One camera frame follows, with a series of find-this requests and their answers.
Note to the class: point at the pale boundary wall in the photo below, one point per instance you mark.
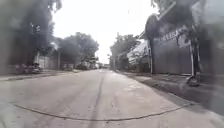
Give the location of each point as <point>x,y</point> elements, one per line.
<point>46,62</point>

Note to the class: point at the grey concrete road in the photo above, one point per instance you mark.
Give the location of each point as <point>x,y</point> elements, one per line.
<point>100,96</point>

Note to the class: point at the raised pavement strip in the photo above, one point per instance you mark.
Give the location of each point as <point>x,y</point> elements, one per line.
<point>30,75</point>

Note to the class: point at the white building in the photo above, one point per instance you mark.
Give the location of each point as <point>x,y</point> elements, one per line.
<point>138,55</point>

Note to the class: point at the large dark tree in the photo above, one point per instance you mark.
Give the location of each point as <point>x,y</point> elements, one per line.
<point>23,30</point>

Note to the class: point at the grey gated building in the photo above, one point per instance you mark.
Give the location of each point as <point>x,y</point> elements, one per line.
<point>173,50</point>

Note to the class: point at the raised concrete roadside verge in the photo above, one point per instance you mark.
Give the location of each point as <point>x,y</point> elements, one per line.
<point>180,87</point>

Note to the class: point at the dark leafy tree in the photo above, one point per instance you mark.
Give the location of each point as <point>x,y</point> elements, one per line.
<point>78,48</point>

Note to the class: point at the dark roadside tree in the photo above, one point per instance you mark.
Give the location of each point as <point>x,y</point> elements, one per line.
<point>122,46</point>

